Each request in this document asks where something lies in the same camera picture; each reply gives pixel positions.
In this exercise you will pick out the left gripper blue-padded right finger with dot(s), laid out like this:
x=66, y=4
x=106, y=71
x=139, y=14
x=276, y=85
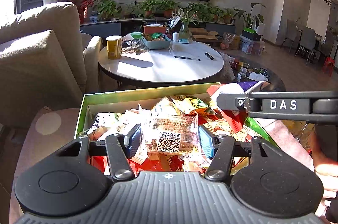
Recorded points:
x=221, y=151

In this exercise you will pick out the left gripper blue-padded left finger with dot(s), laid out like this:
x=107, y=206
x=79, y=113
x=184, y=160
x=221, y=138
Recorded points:
x=118, y=148

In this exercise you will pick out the red yellow snack bag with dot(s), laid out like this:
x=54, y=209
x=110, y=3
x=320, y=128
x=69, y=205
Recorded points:
x=229, y=99

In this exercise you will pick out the clear QR code snack pack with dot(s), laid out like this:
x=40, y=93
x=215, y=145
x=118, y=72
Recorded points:
x=169, y=134

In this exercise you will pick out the yellow green broad bean bag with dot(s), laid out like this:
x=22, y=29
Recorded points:
x=190, y=105

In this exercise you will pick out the yellow sachima snack pack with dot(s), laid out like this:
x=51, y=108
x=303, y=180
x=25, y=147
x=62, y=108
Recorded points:
x=109, y=123

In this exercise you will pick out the red crinkled snack bag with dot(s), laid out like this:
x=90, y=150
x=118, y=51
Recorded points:
x=154, y=162

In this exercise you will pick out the teal bowl of snacks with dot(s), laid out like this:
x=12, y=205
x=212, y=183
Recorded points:
x=163, y=42

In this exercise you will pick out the person's right hand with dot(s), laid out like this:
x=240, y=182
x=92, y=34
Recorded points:
x=325, y=168

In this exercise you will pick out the green cardboard box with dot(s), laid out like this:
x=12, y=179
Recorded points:
x=121, y=101

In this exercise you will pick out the round dark marble table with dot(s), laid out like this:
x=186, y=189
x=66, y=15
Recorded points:
x=233, y=64

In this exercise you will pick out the white crumpled tissue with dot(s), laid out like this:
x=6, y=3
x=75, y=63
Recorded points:
x=257, y=77

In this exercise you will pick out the grey dining chair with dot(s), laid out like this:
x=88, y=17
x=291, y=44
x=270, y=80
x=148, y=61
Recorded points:
x=308, y=43

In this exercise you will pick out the small dark glass bottle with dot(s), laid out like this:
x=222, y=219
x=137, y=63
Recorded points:
x=241, y=74

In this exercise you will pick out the black marker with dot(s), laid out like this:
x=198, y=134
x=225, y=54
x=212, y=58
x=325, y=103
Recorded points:
x=209, y=56

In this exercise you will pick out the round white coffee table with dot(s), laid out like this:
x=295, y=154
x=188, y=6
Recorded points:
x=159, y=67

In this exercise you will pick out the black pen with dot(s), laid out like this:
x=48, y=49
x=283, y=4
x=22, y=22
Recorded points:
x=186, y=58

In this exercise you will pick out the yellow canister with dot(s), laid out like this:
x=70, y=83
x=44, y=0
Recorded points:
x=113, y=47

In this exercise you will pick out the beige sofa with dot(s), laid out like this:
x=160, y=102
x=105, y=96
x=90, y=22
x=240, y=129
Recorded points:
x=45, y=62

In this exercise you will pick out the cardboard box on floor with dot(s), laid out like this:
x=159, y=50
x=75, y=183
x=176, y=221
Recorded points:
x=202, y=34

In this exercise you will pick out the dark tv console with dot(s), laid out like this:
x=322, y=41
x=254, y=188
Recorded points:
x=123, y=27

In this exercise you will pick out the orange tissue box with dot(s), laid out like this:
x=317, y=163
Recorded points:
x=154, y=28

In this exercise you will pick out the glass vase with plant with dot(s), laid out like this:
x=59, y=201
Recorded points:
x=186, y=16

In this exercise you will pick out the red flower arrangement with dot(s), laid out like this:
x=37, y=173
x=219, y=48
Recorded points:
x=82, y=7

